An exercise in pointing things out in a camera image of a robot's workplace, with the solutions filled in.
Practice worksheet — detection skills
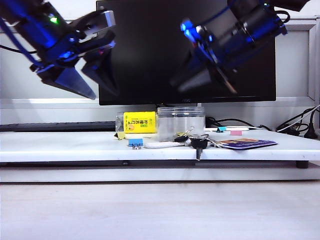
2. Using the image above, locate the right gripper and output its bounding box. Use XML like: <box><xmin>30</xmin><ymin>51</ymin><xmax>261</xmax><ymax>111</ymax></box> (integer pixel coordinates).
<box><xmin>169</xmin><ymin>9</ymin><xmax>254</xmax><ymax>95</ymax></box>

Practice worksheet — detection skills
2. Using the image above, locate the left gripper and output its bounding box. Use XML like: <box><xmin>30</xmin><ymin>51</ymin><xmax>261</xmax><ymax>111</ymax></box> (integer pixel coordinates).
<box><xmin>31</xmin><ymin>31</ymin><xmax>120</xmax><ymax>100</ymax></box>

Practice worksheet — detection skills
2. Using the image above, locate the clear plastic jar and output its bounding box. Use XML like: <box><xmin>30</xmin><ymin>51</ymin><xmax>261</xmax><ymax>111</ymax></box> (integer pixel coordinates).
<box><xmin>157</xmin><ymin>106</ymin><xmax>206</xmax><ymax>141</ymax></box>

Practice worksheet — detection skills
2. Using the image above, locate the black AOC monitor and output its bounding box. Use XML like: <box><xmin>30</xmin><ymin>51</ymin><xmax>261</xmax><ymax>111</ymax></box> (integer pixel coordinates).
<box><xmin>96</xmin><ymin>0</ymin><xmax>277</xmax><ymax>108</ymax></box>

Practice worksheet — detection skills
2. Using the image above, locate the black keyboard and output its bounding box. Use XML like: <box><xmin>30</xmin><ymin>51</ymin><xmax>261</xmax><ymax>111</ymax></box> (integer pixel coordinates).
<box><xmin>0</xmin><ymin>121</ymin><xmax>117</xmax><ymax>133</ymax></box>

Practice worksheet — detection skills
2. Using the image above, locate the yellow label drink bottle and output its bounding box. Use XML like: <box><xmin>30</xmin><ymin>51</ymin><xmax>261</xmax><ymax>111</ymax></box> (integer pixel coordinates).
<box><xmin>115</xmin><ymin>111</ymin><xmax>159</xmax><ymax>135</ymax></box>

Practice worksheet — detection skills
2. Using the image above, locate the silver key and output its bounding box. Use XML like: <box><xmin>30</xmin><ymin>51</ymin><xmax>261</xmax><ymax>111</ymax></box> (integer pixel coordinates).
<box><xmin>208</xmin><ymin>138</ymin><xmax>222</xmax><ymax>149</ymax></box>

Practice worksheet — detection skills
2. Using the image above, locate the white desk riser board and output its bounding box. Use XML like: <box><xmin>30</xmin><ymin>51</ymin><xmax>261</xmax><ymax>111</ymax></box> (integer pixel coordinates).
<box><xmin>0</xmin><ymin>131</ymin><xmax>320</xmax><ymax>164</ymax></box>

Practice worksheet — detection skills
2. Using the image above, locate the blue binder clip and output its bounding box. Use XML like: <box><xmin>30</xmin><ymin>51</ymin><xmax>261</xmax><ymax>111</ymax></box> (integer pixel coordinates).
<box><xmin>128</xmin><ymin>138</ymin><xmax>145</xmax><ymax>151</ymax></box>

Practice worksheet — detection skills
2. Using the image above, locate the purple orange card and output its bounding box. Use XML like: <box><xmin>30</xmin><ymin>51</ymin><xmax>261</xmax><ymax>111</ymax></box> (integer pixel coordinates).
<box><xmin>219</xmin><ymin>138</ymin><xmax>279</xmax><ymax>151</ymax></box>

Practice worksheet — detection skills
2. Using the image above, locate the aluminium partition frame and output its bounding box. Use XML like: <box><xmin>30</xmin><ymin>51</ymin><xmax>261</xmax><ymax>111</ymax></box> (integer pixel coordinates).
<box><xmin>0</xmin><ymin>16</ymin><xmax>320</xmax><ymax>109</ymax></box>

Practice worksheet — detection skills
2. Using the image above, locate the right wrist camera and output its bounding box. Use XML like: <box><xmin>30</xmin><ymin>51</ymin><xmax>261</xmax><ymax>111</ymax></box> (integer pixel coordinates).
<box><xmin>179</xmin><ymin>17</ymin><xmax>202</xmax><ymax>45</ymax></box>

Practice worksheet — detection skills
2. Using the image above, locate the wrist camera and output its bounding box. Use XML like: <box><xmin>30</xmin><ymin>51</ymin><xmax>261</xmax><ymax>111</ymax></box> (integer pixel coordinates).
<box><xmin>69</xmin><ymin>9</ymin><xmax>118</xmax><ymax>35</ymax></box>
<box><xmin>179</xmin><ymin>17</ymin><xmax>202</xmax><ymax>45</ymax></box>

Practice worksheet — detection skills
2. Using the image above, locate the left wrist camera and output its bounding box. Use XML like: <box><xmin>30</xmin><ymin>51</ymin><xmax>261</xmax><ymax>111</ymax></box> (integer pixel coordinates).
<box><xmin>69</xmin><ymin>9</ymin><xmax>118</xmax><ymax>35</ymax></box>

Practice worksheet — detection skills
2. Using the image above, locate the white USB cable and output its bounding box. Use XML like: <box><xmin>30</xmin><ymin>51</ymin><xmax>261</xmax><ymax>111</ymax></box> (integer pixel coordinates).
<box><xmin>248</xmin><ymin>106</ymin><xmax>320</xmax><ymax>133</ymax></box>

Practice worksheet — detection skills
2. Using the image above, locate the black cable with plug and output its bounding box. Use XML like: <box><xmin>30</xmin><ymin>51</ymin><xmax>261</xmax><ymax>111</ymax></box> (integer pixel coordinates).
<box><xmin>303</xmin><ymin>106</ymin><xmax>320</xmax><ymax>140</ymax></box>

